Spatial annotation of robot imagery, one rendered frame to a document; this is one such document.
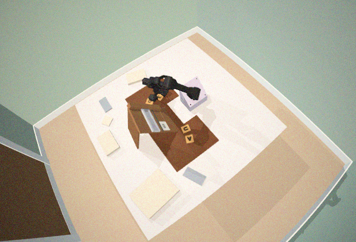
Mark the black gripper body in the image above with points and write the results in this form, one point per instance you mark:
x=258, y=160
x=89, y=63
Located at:
x=154, y=97

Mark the white paper ticket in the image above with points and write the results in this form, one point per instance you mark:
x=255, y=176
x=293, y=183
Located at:
x=164, y=126

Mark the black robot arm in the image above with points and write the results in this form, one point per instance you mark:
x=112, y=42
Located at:
x=170, y=84

